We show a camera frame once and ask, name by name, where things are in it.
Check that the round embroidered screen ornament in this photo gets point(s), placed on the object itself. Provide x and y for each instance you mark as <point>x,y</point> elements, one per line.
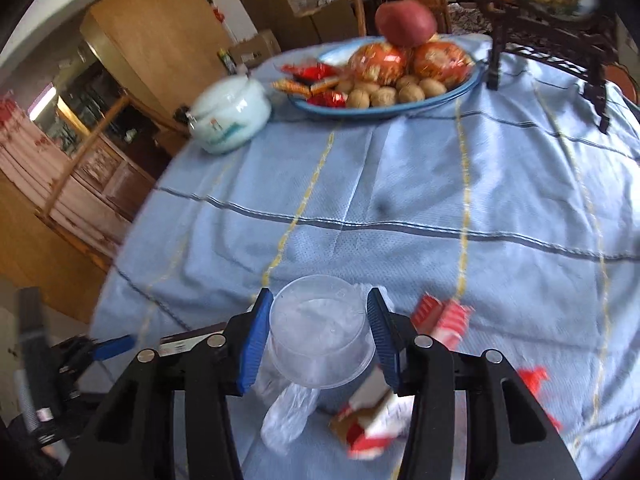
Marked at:
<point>545,35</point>

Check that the yellow black can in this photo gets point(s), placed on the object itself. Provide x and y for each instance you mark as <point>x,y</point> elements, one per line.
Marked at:
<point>226,60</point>

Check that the red snack wrapper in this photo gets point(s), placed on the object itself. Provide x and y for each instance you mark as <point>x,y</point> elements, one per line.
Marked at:
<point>532,377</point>

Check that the white floral curtain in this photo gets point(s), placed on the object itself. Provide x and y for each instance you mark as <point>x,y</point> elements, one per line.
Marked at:
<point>20,160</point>

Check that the clear plastic cup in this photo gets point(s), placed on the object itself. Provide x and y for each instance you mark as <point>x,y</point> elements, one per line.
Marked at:
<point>320,360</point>

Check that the orange candy packet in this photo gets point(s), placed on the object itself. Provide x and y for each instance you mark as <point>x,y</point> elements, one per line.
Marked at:
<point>292,88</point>

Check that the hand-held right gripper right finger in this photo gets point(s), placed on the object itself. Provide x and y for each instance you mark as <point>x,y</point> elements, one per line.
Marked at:
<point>382,335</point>

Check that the cardboard box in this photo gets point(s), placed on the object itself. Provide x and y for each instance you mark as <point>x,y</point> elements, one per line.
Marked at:
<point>257,47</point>

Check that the dark glass cabinet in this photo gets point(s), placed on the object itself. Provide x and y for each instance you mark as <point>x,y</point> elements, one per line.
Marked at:
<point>85,105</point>

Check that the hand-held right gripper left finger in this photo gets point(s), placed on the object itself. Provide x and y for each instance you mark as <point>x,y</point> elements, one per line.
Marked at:
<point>255,340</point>

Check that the wrapped orange fruit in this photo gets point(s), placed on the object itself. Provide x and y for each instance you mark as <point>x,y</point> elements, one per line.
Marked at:
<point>377,62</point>
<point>442,62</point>

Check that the carved wooden armchair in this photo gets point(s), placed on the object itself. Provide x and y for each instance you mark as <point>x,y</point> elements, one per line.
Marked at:
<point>107,160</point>

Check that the large red candy packet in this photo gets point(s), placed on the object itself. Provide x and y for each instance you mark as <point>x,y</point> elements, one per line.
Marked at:
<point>310,71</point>

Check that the orange round fruit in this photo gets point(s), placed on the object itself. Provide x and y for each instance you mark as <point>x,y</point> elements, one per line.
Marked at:
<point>622,82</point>

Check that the blue checked tablecloth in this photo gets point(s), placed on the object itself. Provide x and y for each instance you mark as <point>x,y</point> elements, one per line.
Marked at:
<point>425,185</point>

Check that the pile of walnuts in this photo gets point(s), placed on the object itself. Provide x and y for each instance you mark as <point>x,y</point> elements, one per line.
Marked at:
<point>385,96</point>

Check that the clear plastic bag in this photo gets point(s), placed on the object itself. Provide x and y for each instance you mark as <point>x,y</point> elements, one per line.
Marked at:
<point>287,420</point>

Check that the pale green lidded jar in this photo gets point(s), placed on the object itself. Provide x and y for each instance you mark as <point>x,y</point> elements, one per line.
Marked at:
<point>230,115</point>

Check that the red apple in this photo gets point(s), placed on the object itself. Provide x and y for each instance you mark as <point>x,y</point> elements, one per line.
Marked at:
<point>405,22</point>

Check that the blue oval plate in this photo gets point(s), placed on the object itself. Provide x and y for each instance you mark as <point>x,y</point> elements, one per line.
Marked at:
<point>390,110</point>

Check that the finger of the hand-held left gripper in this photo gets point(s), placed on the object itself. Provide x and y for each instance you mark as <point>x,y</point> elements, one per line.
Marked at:
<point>112,347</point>

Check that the small red candy packet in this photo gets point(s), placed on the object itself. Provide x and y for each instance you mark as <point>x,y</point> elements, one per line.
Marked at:
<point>327,99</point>

